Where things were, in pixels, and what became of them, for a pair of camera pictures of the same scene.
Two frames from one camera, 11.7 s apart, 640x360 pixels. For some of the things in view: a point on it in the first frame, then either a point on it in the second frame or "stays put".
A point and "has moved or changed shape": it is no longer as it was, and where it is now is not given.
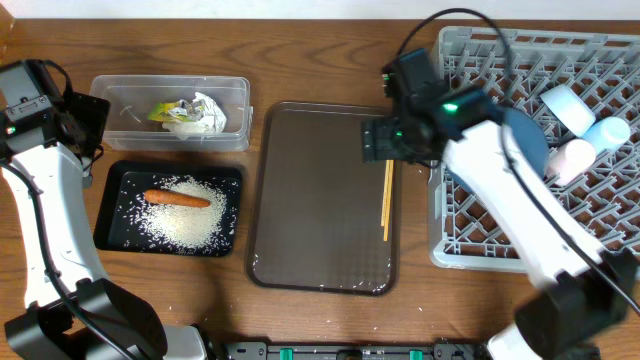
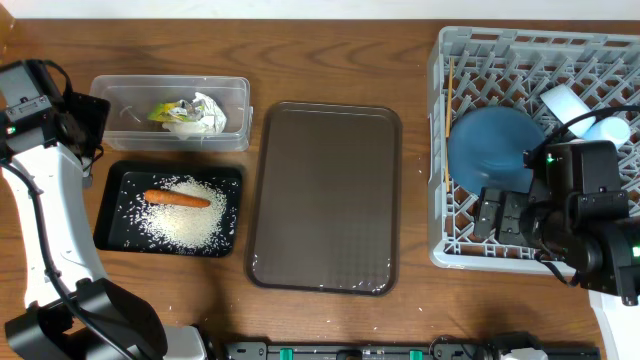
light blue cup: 607,134 stays put
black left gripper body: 88,116 stays put
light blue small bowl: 572,111 stays put
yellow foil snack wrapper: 161,112 stays put
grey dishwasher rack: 602,67 stays put
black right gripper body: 389,141 to 520,223
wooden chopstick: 386,178 to 450,96
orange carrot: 165,197 stays put
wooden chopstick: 388,202 has moved or changed shape
